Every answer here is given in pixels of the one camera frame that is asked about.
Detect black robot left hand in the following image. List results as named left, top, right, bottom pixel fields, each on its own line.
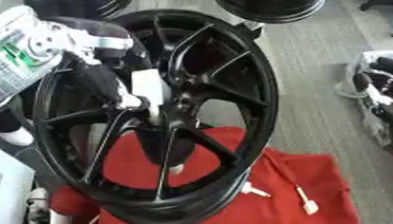
left=38, top=15, right=156, bottom=114

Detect black spoked wheel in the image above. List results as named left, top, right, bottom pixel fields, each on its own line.
left=27, top=3, right=285, bottom=224

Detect white flat panel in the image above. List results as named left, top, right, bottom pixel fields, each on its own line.
left=0, top=139, right=39, bottom=224

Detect black parts in bag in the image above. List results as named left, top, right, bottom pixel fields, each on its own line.
left=350, top=55, right=393, bottom=127

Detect black post with white end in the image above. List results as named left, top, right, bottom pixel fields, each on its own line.
left=0, top=107, right=37, bottom=148

